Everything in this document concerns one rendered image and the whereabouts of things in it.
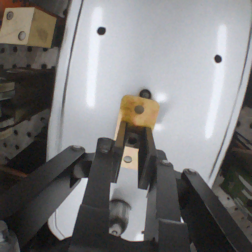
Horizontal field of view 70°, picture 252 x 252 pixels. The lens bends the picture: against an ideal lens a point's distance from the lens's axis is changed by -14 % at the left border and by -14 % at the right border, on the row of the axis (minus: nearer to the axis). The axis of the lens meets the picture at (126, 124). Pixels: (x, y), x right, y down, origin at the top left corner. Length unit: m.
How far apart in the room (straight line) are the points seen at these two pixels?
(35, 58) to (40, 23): 0.40
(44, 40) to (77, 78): 0.06
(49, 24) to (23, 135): 0.48
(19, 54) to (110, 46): 0.43
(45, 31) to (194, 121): 0.18
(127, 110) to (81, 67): 0.07
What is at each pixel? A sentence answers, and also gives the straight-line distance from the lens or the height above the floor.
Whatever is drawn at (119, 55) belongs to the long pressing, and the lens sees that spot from 0.22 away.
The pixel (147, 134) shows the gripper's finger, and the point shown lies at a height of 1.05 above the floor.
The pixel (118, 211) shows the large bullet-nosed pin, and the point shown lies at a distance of 0.26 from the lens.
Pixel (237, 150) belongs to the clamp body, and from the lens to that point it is 0.36.
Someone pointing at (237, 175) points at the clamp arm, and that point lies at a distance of 0.28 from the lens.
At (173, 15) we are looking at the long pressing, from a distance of 0.23.
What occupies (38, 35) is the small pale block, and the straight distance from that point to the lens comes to 0.20.
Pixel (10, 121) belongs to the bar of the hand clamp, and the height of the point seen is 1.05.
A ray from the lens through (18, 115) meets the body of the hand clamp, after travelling 0.24.
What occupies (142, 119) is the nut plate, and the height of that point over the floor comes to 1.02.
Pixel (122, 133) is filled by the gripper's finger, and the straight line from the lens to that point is 0.17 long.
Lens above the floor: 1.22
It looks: 73 degrees down
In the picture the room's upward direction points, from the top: 168 degrees counter-clockwise
